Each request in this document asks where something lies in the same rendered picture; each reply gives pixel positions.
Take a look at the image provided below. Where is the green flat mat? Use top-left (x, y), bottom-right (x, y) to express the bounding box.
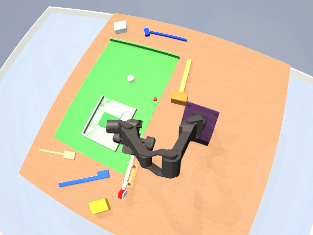
top-left (54, 41), bottom-right (179, 174)

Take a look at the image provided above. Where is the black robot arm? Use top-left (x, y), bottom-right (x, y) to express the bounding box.
top-left (106, 112), bottom-right (207, 179)

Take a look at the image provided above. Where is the white box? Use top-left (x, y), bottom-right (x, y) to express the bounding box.
top-left (114, 21), bottom-right (127, 35)

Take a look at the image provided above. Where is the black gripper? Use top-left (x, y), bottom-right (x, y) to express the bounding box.
top-left (113, 133), bottom-right (155, 151)

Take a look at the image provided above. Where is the white golf ball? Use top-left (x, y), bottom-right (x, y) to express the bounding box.
top-left (127, 75), bottom-right (135, 82)

